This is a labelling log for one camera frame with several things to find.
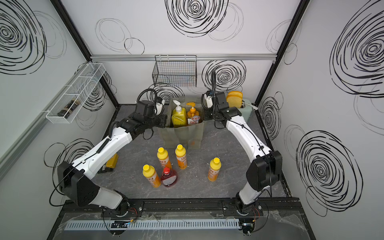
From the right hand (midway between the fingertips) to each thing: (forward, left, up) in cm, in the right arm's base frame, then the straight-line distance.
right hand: (205, 111), depth 82 cm
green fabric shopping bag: (-13, +8, -5) cm, 16 cm away
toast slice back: (+18, -19, -2) cm, 27 cm away
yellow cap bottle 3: (-23, +12, -6) cm, 27 cm away
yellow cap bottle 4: (-28, -4, -5) cm, 29 cm away
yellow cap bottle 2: (-24, +21, -6) cm, 33 cm away
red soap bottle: (-33, +17, -11) cm, 39 cm away
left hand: (-4, +21, 0) cm, 22 cm away
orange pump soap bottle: (+3, +7, -4) cm, 9 cm away
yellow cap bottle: (-33, +25, -5) cm, 42 cm away
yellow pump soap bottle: (+2, +16, -6) cm, 17 cm away
